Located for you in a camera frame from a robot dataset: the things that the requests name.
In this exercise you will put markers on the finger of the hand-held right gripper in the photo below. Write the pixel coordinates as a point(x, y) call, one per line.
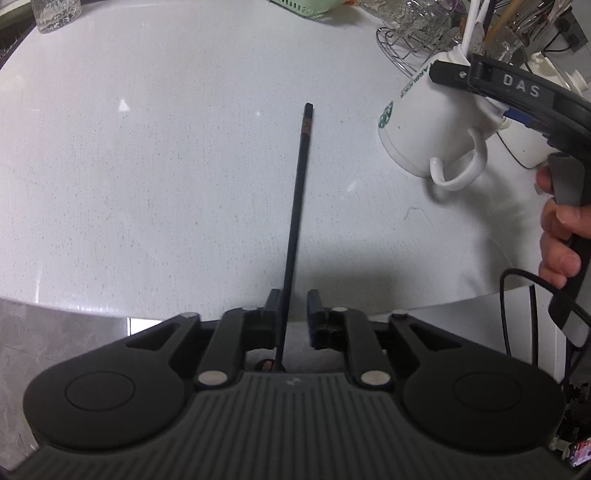
point(519, 115)
point(450, 74)

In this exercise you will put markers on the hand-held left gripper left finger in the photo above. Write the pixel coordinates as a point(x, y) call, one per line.
point(272, 323)

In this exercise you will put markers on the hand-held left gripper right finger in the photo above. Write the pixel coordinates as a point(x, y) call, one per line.
point(315, 318)

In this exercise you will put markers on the white chopstick yellowed band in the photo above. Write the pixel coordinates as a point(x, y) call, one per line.
point(467, 27)

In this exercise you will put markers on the white mug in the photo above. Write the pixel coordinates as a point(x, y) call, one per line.
point(429, 129)

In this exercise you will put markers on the small metal spoon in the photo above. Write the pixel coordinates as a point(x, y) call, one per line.
point(508, 46)

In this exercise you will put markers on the tan wooden chopstick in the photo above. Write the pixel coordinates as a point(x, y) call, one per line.
point(503, 21)

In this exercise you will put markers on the black chopstick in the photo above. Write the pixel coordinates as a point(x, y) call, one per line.
point(295, 207)

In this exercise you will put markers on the person's right hand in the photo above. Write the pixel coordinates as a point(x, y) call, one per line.
point(558, 258)

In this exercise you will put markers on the green plastic basket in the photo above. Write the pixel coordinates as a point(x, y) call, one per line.
point(304, 7)

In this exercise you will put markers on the textured glass tumbler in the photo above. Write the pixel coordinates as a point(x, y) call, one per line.
point(57, 16)

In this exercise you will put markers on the wall power outlet strip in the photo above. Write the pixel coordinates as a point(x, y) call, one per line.
point(575, 30)

